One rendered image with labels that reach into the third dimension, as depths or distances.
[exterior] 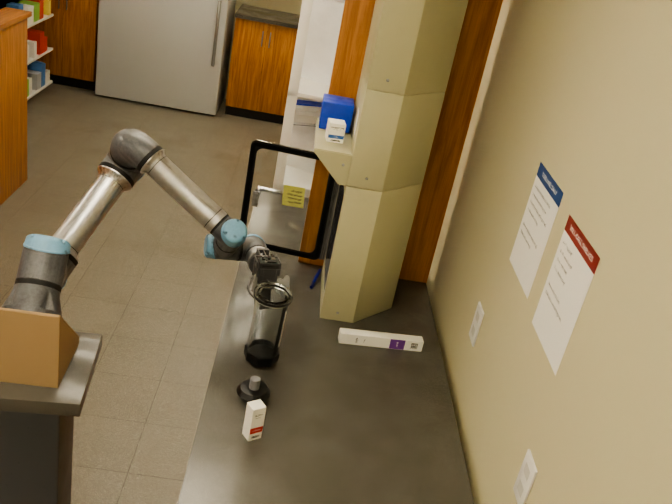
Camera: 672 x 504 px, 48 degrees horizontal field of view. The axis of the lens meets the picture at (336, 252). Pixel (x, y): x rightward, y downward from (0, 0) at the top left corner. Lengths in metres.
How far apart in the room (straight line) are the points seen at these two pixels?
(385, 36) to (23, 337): 1.23
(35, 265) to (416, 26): 1.19
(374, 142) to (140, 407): 1.80
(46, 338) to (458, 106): 1.49
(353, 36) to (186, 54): 4.84
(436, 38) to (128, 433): 2.08
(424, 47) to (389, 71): 0.12
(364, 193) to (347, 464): 0.81
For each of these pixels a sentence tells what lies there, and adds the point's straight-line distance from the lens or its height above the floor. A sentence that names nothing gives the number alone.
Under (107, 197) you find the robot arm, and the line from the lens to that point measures 2.30.
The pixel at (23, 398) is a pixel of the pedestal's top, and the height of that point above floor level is 0.94.
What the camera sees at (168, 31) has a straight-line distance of 7.27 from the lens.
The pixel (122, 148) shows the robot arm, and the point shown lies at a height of 1.43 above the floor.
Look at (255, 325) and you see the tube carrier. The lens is 2.11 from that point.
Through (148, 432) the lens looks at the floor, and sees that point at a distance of 3.38.
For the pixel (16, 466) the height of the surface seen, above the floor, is 0.66.
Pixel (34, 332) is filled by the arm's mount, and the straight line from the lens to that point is 2.00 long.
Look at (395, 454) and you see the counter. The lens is 2.01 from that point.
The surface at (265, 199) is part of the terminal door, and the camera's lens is 2.66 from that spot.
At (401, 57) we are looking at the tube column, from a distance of 2.17.
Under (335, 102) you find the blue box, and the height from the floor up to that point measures 1.60.
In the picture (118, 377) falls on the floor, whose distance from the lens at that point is 3.67.
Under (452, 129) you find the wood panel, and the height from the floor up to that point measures 1.54.
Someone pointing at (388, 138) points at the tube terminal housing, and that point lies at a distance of 2.22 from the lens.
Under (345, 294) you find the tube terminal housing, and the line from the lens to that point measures 2.43.
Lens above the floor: 2.22
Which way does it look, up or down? 26 degrees down
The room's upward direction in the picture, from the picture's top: 12 degrees clockwise
